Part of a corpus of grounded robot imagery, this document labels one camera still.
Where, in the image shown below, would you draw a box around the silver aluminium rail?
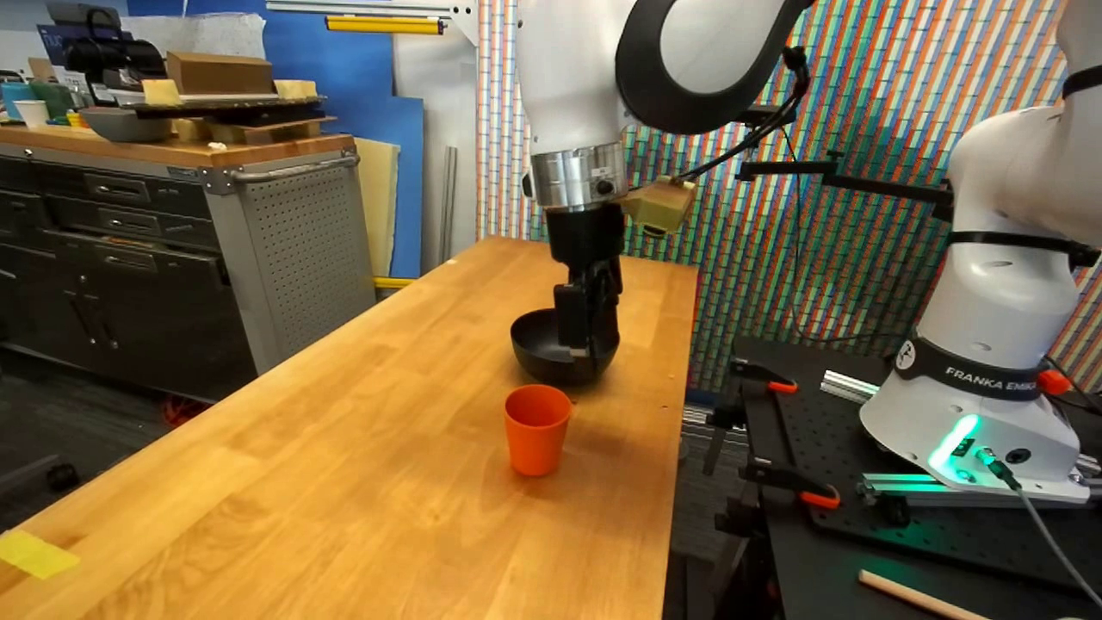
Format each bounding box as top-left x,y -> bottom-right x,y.
818,365 -> 887,406

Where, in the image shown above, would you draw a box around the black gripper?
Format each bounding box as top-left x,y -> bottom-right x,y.
542,205 -> 630,362

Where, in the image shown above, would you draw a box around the grey base cable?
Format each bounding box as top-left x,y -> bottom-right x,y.
995,455 -> 1102,610

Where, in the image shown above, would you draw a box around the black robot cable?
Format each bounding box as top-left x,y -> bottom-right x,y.
683,40 -> 812,187

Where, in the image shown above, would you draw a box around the orange handled black clamp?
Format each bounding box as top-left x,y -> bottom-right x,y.
741,455 -> 846,518
727,355 -> 806,402

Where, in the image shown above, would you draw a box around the tan wrist camera box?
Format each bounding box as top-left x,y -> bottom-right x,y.
621,177 -> 698,243

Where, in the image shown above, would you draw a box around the orange plastic cup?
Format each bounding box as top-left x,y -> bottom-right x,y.
502,383 -> 579,484

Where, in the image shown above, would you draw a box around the stacked wooden boards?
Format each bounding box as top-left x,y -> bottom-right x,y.
75,76 -> 338,148

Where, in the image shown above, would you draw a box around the yellow spirit level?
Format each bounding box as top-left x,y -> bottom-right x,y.
321,12 -> 447,37

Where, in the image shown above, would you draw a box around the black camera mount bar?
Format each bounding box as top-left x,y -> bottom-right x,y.
735,148 -> 957,223

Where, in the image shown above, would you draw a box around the brown cardboard box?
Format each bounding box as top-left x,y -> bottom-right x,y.
161,49 -> 281,96

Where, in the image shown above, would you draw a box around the black bowl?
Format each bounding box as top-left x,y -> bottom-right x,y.
507,305 -> 623,394

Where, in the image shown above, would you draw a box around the yellow tape piece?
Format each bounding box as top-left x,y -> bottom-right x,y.
0,527 -> 85,587

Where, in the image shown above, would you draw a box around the red clamp handle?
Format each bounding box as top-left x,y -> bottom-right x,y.
1035,365 -> 1078,402

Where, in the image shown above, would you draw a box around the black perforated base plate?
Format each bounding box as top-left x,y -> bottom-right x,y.
727,334 -> 1102,620

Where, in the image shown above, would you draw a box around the blue foam board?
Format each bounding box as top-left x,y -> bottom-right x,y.
260,0 -> 432,282

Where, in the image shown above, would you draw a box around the wooden stick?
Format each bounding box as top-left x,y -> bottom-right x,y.
856,569 -> 991,620

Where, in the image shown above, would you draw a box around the grey metal tool cabinet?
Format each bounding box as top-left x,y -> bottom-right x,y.
0,120 -> 380,406

